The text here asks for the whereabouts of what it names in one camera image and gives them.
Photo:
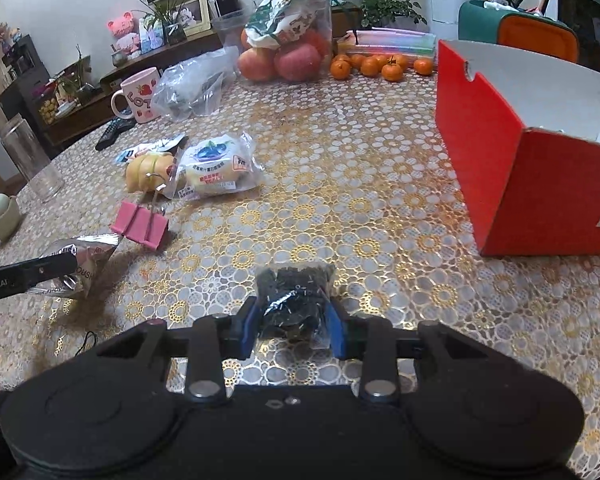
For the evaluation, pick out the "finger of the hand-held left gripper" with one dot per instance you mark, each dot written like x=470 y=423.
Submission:
x=50 y=270

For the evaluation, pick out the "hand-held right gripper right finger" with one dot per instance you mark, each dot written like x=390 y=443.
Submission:
x=337 y=327

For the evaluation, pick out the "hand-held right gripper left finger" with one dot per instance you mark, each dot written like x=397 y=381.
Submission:
x=245 y=327

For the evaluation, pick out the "silver foil snack packet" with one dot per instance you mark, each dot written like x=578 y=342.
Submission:
x=92 y=260

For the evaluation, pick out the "dark snack packet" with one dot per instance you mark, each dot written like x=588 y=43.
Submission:
x=290 y=300

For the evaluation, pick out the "pink binder clip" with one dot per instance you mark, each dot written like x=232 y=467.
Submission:
x=140 y=227

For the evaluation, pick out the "peach snack packet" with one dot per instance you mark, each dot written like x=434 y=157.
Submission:
x=145 y=149

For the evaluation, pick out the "blueberry bread packet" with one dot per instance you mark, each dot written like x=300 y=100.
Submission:
x=215 y=165

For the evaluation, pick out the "red cardboard box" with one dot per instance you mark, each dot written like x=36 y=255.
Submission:
x=530 y=195

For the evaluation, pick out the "floral lace covered desktop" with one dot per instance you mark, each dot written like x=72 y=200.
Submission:
x=355 y=185

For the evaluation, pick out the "clear glass jar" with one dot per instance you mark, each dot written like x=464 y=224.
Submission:
x=30 y=160

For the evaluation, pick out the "yellow wrapped snack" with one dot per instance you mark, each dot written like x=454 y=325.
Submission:
x=145 y=170

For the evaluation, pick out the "black remote control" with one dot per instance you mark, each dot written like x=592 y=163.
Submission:
x=112 y=135

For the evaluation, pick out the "wooden television cabinet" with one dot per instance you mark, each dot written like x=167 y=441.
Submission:
x=80 y=120

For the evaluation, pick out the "small potted plant with saucer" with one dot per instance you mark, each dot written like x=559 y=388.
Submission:
x=75 y=85

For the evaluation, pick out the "black shelf unit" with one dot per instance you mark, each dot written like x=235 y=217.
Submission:
x=25 y=80

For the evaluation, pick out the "pink mug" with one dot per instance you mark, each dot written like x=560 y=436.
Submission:
x=142 y=95

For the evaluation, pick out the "small dark teapot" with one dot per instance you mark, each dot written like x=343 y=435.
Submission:
x=120 y=59

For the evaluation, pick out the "clear plastic bag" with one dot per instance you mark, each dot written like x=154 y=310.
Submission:
x=195 y=82

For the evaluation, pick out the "pink pig plush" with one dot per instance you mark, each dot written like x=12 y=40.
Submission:
x=122 y=35

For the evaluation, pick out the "pastel illustration card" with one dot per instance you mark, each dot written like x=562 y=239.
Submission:
x=152 y=35

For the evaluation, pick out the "red apple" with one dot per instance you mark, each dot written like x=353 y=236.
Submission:
x=255 y=65
x=297 y=62

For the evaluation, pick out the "row of tangerines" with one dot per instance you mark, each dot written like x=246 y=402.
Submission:
x=380 y=66

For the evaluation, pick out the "small potted grass plant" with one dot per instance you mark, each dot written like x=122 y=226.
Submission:
x=172 y=30

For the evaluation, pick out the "red round fruit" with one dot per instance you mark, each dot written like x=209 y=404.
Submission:
x=317 y=42

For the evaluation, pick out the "orange fruit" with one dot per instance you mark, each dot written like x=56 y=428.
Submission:
x=246 y=39

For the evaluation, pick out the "iridescent plastic case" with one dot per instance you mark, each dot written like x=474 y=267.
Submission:
x=395 y=40

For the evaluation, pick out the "black speaker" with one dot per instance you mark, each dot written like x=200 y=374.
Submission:
x=227 y=4

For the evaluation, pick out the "printed white green bag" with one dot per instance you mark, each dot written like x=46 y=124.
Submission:
x=285 y=10

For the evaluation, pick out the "green and orange storage box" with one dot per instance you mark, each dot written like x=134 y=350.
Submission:
x=530 y=35

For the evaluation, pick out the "wooden photo frame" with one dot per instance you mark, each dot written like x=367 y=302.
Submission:
x=196 y=12

